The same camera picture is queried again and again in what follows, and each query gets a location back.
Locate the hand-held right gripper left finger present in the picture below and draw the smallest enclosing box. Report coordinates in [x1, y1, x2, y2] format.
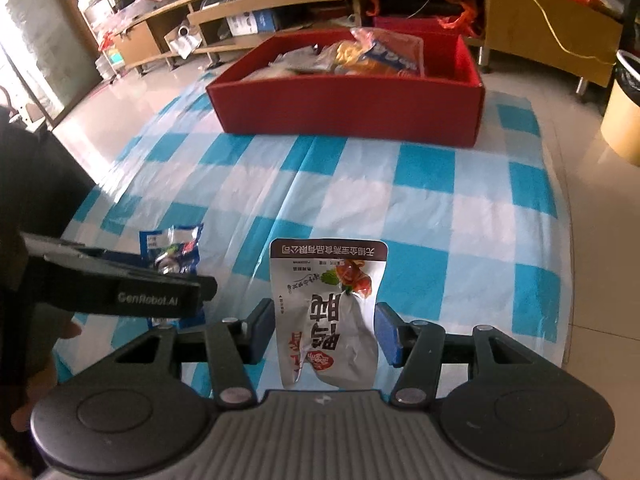
[115, 297, 276, 406]

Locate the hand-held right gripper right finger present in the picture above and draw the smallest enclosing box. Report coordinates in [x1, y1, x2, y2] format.
[375, 301, 543, 406]

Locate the white pouch with red label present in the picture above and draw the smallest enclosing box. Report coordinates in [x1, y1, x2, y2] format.
[269, 239, 390, 391]

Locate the small blue snack packet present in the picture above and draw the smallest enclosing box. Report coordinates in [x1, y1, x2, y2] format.
[139, 223, 206, 326]

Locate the red cardboard box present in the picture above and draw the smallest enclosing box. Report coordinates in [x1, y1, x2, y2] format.
[206, 30, 487, 148]

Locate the clear plastic snack bag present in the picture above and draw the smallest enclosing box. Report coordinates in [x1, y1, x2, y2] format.
[247, 46, 301, 80]

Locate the blue orange snack bag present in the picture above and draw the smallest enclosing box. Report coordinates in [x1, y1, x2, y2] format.
[350, 27, 426, 78]

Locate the person's left hand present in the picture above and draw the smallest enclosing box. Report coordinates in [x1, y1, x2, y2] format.
[10, 305, 83, 433]

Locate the blue white checkered mat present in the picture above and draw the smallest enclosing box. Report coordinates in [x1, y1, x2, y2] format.
[52, 67, 573, 396]

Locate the person's black trouser leg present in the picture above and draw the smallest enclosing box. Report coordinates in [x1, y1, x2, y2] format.
[0, 107, 96, 241]

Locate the blue white carton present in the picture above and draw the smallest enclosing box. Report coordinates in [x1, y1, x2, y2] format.
[225, 10, 276, 36]

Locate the flat red box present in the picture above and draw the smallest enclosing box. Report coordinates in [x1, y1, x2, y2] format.
[372, 16, 446, 33]

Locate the yellow trash bin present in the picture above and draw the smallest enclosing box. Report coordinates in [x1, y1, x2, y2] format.
[600, 50, 640, 166]

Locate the orange plastic bag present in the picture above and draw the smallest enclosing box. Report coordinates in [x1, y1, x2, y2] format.
[365, 0, 486, 38]

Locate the wooden television stand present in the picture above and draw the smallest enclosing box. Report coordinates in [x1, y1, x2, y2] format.
[112, 0, 623, 88]

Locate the yellow cable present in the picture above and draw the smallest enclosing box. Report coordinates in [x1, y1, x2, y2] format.
[500, 0, 618, 66]

